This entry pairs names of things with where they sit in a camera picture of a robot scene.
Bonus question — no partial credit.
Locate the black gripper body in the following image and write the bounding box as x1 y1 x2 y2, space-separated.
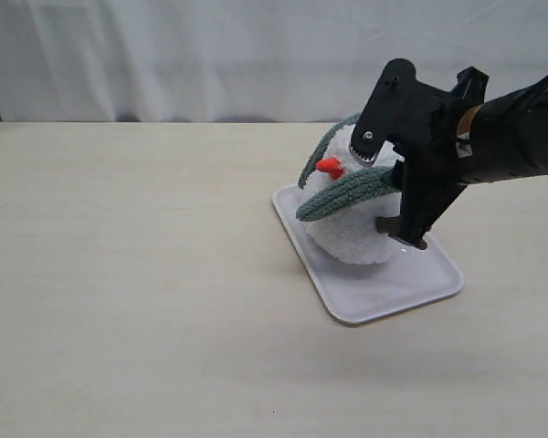
396 67 489 227

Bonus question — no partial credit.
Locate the green fleece scarf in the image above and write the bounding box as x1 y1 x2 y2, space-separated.
296 113 398 223

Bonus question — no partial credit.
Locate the white plush snowman toy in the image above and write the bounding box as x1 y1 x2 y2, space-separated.
300 126 428 267

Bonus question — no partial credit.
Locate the white rectangular plastic tray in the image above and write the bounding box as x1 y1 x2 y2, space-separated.
271 184 465 327

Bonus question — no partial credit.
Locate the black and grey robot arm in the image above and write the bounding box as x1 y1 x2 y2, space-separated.
350 58 548 249

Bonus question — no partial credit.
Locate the white backdrop curtain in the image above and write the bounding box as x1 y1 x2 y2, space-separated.
0 1 548 122

